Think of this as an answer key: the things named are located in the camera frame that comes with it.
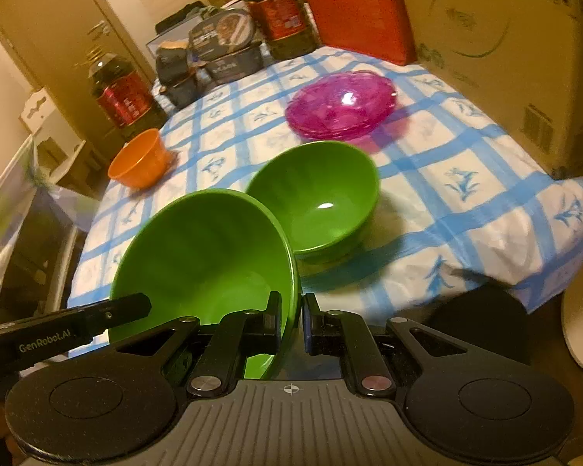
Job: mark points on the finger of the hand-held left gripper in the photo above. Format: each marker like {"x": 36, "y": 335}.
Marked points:
{"x": 128, "y": 307}

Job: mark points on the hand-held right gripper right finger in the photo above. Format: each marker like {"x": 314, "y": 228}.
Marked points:
{"x": 313, "y": 330}

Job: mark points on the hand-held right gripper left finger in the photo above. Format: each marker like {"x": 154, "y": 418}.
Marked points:
{"x": 265, "y": 330}

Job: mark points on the green plastic bowl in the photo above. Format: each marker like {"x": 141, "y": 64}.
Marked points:
{"x": 199, "y": 262}
{"x": 320, "y": 189}

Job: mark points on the orange plastic bowl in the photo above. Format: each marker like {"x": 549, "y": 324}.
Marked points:
{"x": 141, "y": 165}

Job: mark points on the purple translucent plastic plate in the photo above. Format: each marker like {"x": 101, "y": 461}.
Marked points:
{"x": 340, "y": 102}
{"x": 350, "y": 137}
{"x": 364, "y": 130}
{"x": 369, "y": 124}

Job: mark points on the blue checked floral tablecloth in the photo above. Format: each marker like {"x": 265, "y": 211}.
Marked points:
{"x": 418, "y": 194}

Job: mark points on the cooking oil bottle red label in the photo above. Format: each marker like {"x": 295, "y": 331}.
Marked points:
{"x": 282, "y": 19}
{"x": 126, "y": 102}

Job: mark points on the white wooden chair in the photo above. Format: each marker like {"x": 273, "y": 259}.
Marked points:
{"x": 34, "y": 111}

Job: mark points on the small black food container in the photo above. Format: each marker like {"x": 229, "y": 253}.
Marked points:
{"x": 182, "y": 92}

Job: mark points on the black instant meal box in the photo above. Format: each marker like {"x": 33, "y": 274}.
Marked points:
{"x": 235, "y": 65}

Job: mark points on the light blue paper box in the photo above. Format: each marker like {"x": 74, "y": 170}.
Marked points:
{"x": 160, "y": 41}

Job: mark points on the wooden door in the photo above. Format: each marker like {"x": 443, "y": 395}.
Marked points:
{"x": 53, "y": 34}

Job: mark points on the boxed food containers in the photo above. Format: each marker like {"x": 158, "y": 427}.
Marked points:
{"x": 221, "y": 31}

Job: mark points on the black bag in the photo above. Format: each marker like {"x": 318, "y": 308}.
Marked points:
{"x": 184, "y": 14}

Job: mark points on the red tote bag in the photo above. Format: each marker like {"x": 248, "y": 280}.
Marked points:
{"x": 359, "y": 9}

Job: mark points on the large brown cardboard box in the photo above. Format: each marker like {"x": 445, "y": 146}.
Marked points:
{"x": 505, "y": 58}

